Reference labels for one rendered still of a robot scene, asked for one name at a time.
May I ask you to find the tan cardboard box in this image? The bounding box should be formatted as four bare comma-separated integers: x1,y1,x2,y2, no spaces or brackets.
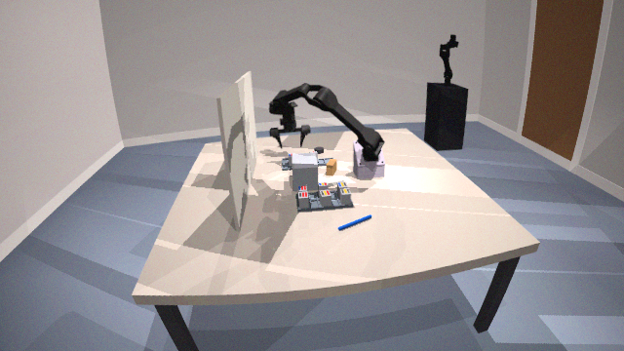
327,159,337,176

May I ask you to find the blue rod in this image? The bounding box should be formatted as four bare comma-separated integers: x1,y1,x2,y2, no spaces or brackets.
338,215,371,230

